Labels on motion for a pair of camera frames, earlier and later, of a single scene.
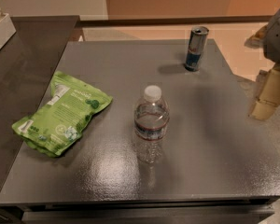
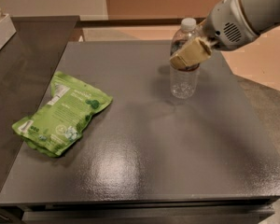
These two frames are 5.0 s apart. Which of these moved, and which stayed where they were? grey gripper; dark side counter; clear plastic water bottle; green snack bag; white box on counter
Moved: grey gripper; clear plastic water bottle
Stayed: white box on counter; green snack bag; dark side counter
